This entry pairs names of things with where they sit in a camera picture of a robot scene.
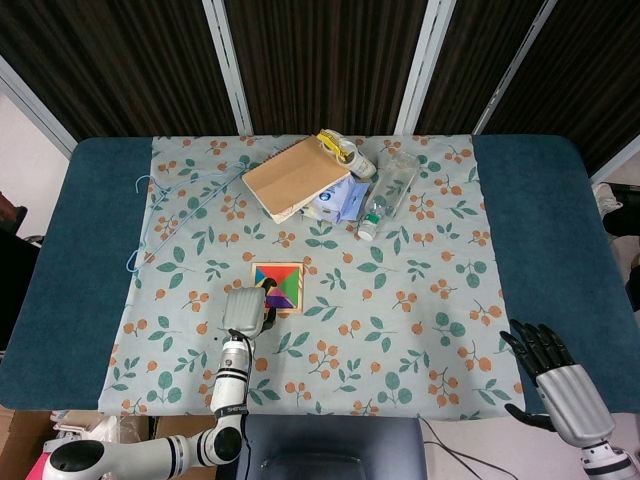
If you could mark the wooden tangram tray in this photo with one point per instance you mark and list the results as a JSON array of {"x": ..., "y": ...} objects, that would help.
[{"x": 301, "y": 290}]

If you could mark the blue tangram triangle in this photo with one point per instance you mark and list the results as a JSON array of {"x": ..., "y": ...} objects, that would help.
[{"x": 258, "y": 276}]

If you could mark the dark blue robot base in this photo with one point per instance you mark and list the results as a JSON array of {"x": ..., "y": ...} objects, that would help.
[{"x": 330, "y": 450}]

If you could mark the yellow and white tape roll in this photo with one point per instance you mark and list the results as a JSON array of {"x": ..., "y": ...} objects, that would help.
[{"x": 332, "y": 142}]

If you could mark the pink block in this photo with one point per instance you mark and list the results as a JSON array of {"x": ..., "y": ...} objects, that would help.
[{"x": 37, "y": 467}]

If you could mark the white sneaker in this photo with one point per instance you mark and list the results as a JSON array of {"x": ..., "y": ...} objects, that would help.
[{"x": 607, "y": 197}]

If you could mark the clear plastic bag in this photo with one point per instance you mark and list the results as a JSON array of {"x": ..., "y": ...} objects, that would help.
[{"x": 105, "y": 425}]

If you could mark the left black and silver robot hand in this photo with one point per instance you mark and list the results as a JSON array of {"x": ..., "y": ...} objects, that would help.
[{"x": 243, "y": 310}]

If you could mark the large green tangram triangle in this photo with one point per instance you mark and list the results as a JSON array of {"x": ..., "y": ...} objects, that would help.
[{"x": 291, "y": 287}]

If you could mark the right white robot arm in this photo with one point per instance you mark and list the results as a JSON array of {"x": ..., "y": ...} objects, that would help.
[{"x": 607, "y": 462}]

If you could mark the floral leaf print tablecloth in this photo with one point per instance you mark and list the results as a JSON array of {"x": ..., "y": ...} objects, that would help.
[{"x": 350, "y": 350}]

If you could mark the open cardboard box flap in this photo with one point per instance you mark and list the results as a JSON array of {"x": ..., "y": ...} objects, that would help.
[{"x": 22, "y": 435}]

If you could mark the bystander dark trouser leg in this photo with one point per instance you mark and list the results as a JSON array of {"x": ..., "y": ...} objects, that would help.
[{"x": 627, "y": 250}]

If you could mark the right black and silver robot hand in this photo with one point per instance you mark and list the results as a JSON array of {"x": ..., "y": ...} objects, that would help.
[{"x": 575, "y": 405}]

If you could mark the dark slatted folding screen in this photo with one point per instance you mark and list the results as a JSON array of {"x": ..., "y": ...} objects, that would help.
[{"x": 320, "y": 60}]

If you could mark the clear plastic bottle green cap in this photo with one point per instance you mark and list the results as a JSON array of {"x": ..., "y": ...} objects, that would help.
[{"x": 392, "y": 185}]

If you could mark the large orange-red tangram triangle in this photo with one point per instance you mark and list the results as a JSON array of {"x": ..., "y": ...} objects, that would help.
[{"x": 278, "y": 272}]

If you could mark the crumpled white paper cup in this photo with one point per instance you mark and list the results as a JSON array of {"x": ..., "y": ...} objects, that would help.
[{"x": 362, "y": 165}]

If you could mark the brown spiral notebook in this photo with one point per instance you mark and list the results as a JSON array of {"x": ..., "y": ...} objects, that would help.
[{"x": 295, "y": 175}]

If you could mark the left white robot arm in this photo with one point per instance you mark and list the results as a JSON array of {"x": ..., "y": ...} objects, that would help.
[{"x": 230, "y": 390}]

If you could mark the blue and white wipes pack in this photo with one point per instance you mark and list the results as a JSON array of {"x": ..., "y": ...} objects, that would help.
[{"x": 342, "y": 200}]

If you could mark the purple parallelogram tangram piece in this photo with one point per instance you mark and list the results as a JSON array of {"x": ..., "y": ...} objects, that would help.
[{"x": 280, "y": 301}]

